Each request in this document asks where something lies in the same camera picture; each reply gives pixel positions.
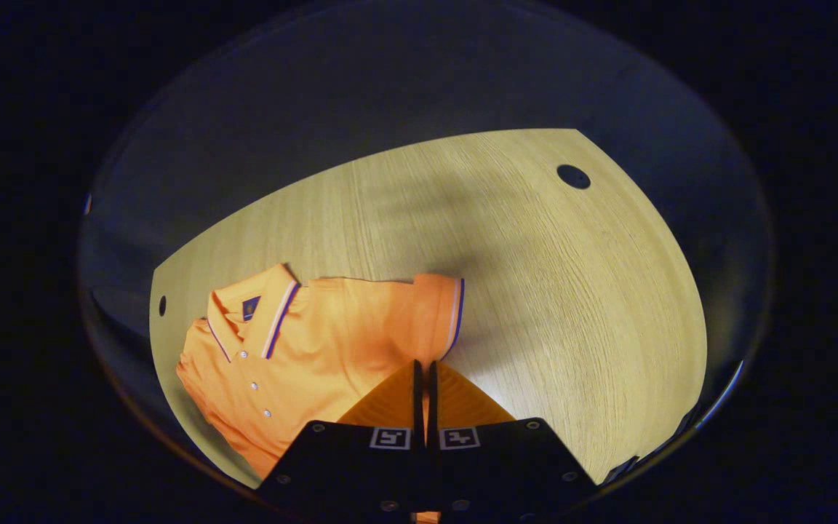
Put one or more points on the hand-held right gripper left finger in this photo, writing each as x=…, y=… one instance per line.
x=361, y=466

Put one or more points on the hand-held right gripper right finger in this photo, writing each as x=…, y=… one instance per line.
x=492, y=466

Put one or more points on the orange T-shirt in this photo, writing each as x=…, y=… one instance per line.
x=332, y=342

